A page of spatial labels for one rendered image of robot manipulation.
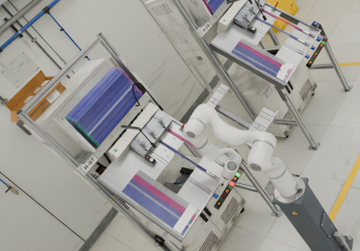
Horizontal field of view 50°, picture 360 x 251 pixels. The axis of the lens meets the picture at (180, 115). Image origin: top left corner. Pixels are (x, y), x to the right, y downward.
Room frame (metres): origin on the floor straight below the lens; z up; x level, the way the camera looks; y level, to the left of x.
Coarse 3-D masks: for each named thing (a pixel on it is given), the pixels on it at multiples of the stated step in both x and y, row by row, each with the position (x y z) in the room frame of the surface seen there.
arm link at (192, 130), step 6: (192, 120) 1.83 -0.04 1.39; (198, 120) 1.82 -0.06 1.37; (186, 126) 1.83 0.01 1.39; (192, 126) 1.80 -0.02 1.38; (198, 126) 1.80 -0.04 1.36; (204, 126) 1.82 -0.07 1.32; (186, 132) 1.82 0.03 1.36; (192, 132) 1.79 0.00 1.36; (198, 132) 1.79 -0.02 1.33; (186, 138) 1.97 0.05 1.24; (192, 138) 1.82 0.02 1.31; (198, 138) 1.93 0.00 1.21; (204, 138) 1.94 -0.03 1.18; (198, 144) 1.93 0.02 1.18
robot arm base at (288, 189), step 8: (288, 176) 1.61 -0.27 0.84; (280, 184) 1.61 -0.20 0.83; (288, 184) 1.60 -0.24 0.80; (296, 184) 1.62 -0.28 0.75; (304, 184) 1.62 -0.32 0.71; (280, 192) 1.64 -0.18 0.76; (288, 192) 1.61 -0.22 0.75; (296, 192) 1.61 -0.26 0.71; (280, 200) 1.64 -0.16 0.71; (288, 200) 1.60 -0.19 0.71; (296, 200) 1.57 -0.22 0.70
